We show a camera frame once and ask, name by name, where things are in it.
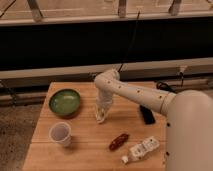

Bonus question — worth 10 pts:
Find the white sponge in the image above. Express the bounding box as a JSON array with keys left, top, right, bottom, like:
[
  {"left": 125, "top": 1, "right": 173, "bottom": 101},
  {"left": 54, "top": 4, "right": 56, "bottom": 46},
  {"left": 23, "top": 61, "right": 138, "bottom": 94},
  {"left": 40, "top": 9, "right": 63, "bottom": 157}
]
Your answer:
[{"left": 96, "top": 110, "right": 107, "bottom": 124}]

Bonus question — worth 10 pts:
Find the white plastic bottle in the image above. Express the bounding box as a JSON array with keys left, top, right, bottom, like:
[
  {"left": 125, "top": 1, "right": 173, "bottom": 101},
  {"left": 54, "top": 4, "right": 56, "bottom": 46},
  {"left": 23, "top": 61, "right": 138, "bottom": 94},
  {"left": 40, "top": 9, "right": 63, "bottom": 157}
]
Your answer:
[{"left": 121, "top": 136, "right": 160, "bottom": 164}]

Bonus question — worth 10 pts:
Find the brown sausage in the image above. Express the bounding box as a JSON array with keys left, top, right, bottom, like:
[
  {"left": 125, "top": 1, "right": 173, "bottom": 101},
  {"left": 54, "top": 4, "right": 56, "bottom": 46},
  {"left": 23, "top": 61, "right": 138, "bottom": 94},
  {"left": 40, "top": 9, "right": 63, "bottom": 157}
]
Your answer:
[{"left": 109, "top": 133, "right": 129, "bottom": 151}]

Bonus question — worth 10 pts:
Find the black floor cable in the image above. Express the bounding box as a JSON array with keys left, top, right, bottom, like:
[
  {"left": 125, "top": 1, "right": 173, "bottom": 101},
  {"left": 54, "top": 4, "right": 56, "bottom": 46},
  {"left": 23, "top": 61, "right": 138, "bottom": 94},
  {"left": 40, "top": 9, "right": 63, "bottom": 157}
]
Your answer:
[{"left": 155, "top": 71, "right": 188, "bottom": 94}]

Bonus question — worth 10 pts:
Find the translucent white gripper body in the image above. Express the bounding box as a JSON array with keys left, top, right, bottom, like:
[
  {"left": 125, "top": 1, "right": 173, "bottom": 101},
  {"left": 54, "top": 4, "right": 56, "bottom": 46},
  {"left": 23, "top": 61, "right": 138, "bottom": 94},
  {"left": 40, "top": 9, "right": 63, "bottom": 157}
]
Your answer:
[{"left": 96, "top": 100, "right": 111, "bottom": 113}]

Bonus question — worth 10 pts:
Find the green bowl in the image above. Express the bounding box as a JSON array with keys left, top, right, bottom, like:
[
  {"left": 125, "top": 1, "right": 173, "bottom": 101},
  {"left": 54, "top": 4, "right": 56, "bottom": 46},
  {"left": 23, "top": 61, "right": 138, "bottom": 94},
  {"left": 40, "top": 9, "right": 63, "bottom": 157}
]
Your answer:
[{"left": 49, "top": 89, "right": 80, "bottom": 117}]

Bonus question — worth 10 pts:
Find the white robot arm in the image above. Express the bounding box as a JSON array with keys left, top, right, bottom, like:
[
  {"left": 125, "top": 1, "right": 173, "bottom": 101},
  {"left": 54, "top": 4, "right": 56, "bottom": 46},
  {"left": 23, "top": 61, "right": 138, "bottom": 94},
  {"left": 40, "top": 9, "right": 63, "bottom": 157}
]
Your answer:
[{"left": 94, "top": 69, "right": 213, "bottom": 171}]

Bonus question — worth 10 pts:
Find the wooden table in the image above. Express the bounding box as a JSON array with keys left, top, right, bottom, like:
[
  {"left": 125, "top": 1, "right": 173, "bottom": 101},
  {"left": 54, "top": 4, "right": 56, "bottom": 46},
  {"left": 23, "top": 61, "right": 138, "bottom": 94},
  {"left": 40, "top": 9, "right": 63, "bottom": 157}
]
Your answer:
[{"left": 23, "top": 82, "right": 165, "bottom": 171}]

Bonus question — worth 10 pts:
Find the black hanging cable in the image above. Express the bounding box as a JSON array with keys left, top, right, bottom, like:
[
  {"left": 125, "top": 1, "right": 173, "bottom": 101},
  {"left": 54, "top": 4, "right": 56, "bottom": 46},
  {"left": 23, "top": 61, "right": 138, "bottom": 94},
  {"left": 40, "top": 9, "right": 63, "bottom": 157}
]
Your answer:
[{"left": 116, "top": 10, "right": 141, "bottom": 74}]

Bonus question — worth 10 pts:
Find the black phone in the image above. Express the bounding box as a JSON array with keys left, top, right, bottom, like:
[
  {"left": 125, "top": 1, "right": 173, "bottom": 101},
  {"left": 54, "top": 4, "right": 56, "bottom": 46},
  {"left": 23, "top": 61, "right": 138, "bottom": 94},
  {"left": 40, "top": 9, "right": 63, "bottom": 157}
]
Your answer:
[{"left": 140, "top": 106, "right": 155, "bottom": 125}]

